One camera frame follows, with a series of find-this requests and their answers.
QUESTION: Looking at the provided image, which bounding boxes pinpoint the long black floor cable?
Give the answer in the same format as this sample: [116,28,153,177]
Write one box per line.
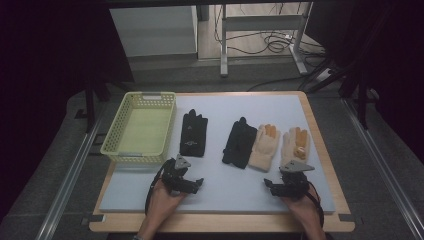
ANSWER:
[246,75,307,93]

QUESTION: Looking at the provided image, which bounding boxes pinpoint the black tripod stand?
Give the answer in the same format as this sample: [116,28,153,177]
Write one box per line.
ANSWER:
[305,49,382,131]

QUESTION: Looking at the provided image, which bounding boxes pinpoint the plain black glove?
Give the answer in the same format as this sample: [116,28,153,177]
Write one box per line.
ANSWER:
[221,116,258,170]

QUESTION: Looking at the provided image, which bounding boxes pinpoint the person's left hand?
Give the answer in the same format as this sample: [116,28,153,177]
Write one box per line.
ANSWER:
[145,181,188,224]

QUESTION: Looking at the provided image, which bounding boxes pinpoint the beige knit glove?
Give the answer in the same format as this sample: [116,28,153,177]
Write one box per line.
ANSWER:
[247,123,282,173]

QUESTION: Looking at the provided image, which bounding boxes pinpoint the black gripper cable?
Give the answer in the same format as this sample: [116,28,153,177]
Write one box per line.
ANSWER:
[144,162,174,216]
[306,181,325,228]

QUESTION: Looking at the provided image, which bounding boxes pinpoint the aluminium floor rail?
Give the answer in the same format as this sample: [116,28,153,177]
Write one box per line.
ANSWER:
[342,97,424,240]
[34,114,105,240]

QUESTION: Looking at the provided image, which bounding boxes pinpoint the black stand leg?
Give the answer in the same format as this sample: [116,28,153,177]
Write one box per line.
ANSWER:
[83,75,112,134]

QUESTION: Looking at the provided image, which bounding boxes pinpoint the light grey foam mat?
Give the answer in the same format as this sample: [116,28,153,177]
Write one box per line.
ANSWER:
[99,94,336,215]

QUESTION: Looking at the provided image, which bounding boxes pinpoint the tangled black floor cables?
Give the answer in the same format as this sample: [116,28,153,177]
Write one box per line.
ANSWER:
[213,2,327,57]

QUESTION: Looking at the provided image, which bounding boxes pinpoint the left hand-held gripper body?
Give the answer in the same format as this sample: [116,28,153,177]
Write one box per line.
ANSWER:
[161,153,198,195]

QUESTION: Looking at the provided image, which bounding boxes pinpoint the white power strip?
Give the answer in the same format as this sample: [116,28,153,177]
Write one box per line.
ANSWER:
[314,67,333,83]

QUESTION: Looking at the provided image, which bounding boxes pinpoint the grey metal stand frame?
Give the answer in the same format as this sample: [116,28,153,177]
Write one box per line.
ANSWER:
[219,1,314,78]

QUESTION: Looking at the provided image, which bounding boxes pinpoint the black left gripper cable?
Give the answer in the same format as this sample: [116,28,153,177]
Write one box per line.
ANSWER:
[144,162,174,216]

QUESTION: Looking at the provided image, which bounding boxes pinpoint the black glove with white logo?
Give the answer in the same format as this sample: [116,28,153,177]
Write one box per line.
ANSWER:
[179,108,209,158]

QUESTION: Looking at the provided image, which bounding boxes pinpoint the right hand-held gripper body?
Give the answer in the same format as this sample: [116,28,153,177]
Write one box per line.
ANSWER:
[274,159,316,201]

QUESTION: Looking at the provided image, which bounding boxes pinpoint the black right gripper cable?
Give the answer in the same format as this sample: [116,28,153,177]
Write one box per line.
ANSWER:
[306,181,325,228]

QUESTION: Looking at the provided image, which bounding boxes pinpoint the pale green plastic basket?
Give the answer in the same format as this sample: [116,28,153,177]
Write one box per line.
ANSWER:
[100,91,177,165]

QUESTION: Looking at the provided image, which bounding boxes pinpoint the beige glove with orange fingers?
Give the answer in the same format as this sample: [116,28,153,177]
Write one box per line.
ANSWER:
[280,126,311,167]

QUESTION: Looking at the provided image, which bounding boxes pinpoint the white cabinet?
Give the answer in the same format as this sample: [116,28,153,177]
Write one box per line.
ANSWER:
[109,5,199,58]

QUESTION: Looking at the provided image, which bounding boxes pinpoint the person's right hand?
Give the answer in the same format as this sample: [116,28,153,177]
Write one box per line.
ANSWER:
[280,186,322,231]

